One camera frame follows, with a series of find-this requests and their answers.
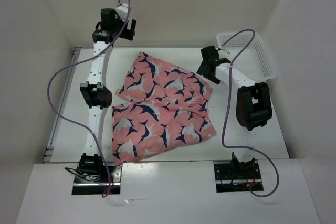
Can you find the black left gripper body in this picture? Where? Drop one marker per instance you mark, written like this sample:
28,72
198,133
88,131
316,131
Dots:
119,24

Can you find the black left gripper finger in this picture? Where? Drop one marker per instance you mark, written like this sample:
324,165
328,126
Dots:
128,35
131,31

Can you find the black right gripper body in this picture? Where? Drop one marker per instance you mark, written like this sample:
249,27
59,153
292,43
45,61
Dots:
202,70

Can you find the pink patterned shorts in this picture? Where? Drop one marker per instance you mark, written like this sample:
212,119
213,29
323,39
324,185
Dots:
166,109

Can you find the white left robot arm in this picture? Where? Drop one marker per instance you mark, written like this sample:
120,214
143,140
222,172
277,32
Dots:
97,96

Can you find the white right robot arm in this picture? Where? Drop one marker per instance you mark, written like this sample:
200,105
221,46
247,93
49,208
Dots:
253,104

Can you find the white plastic perforated basket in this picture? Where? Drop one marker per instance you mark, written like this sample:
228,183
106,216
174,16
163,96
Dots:
254,59

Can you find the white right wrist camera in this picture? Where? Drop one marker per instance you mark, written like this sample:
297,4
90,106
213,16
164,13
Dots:
224,54

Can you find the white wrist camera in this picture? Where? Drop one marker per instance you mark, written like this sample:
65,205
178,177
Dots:
224,54
123,10

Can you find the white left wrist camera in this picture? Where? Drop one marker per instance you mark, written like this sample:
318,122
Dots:
123,10

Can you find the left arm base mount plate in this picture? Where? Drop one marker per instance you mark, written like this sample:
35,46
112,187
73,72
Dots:
94,185

